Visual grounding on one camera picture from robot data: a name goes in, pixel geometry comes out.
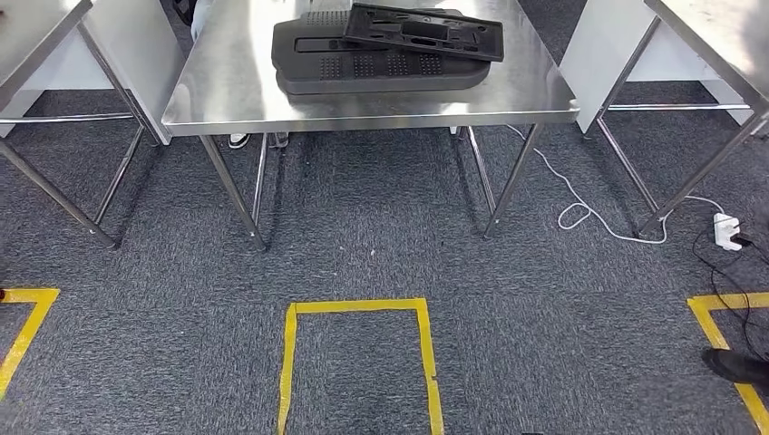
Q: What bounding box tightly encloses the stainless steel table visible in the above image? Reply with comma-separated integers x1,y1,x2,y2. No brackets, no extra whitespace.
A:
161,0,581,254
0,0,163,250
594,0,769,238

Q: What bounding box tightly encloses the black foam engine cover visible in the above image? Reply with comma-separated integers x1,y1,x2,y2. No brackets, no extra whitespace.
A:
271,8,492,96

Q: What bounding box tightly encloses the white power cable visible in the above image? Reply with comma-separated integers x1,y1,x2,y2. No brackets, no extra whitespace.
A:
504,122,725,246

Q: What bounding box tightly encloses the standing person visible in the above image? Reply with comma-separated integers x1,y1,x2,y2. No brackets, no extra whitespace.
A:
701,348,769,389

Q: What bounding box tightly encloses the white power strip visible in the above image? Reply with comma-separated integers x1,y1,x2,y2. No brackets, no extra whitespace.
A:
713,213,743,252

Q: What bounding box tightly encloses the yellow floor tape square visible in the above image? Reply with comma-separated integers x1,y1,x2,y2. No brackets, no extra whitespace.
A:
276,298,446,435
686,292,769,435
0,287,62,401

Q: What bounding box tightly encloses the black floor cable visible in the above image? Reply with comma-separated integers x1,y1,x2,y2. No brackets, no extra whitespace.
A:
690,222,769,362

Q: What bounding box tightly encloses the seated person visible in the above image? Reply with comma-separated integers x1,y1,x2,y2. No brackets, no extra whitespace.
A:
174,0,291,150

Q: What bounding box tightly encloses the black plastic plate frame part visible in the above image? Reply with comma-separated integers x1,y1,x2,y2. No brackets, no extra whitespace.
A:
342,2,506,63

